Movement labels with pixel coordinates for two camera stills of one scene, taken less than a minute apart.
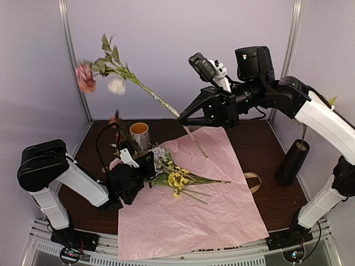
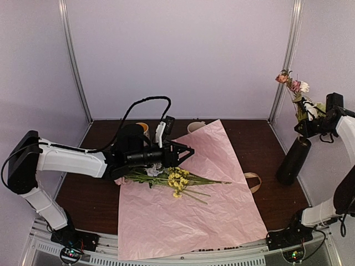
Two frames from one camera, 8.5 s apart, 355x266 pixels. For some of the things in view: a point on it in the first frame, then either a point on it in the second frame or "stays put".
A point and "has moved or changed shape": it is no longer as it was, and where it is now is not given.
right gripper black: [220, 106] → [307, 131]
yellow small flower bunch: [183, 182] stays put
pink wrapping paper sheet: [156, 223] stays put
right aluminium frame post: [293, 32] stays put
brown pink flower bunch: [111, 67] has moved or changed shape
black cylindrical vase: [288, 168] stays put
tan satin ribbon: [250, 174] stays put
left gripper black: [145, 163] → [170, 157]
